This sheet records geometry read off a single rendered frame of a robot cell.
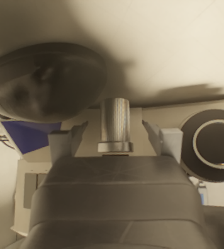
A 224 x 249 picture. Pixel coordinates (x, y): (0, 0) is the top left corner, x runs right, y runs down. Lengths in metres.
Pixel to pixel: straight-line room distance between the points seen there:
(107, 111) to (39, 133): 0.12
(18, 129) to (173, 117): 0.19
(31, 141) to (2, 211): 0.52
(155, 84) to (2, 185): 0.65
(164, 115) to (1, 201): 0.64
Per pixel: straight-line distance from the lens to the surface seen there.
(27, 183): 0.30
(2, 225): 0.77
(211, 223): 0.36
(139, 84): 0.16
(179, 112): 0.21
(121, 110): 0.15
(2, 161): 0.72
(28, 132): 0.25
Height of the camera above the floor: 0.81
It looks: 9 degrees down
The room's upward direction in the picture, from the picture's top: 179 degrees clockwise
